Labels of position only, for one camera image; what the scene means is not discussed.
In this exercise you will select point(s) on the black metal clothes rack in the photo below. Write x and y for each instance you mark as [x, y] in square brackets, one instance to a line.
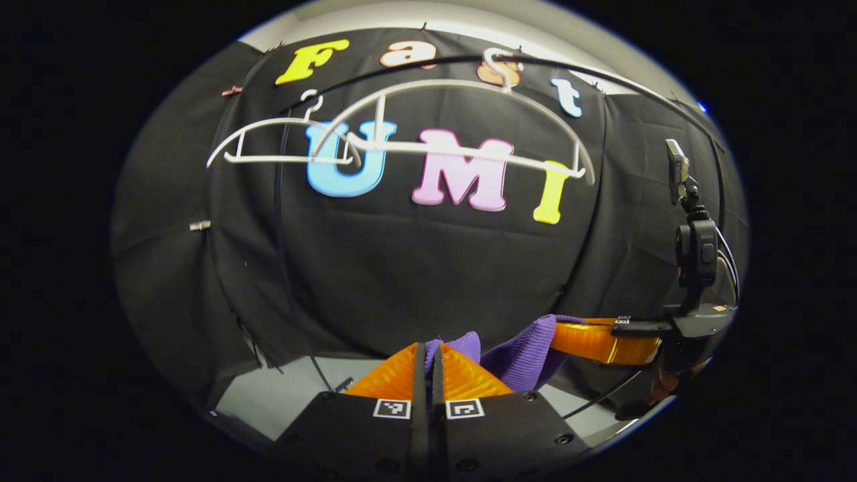
[629, 84]

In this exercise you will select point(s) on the large white clothes hanger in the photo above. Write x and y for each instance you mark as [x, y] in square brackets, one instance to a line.
[435, 82]

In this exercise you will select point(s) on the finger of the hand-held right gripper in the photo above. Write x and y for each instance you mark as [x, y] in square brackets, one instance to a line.
[602, 320]
[602, 345]

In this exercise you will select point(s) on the small white clothes hanger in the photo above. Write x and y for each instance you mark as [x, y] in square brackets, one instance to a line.
[281, 159]

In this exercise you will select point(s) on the black backdrop cloth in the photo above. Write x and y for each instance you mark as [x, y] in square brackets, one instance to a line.
[402, 268]

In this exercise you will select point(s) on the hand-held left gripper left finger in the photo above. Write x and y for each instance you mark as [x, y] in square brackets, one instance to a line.
[420, 428]

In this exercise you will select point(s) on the silver cloth clip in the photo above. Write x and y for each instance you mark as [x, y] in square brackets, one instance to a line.
[199, 225]

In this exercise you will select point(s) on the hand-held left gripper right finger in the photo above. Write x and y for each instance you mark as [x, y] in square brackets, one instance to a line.
[438, 428]

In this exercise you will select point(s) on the pink cloth clip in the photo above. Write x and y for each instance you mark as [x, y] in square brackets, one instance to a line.
[232, 90]

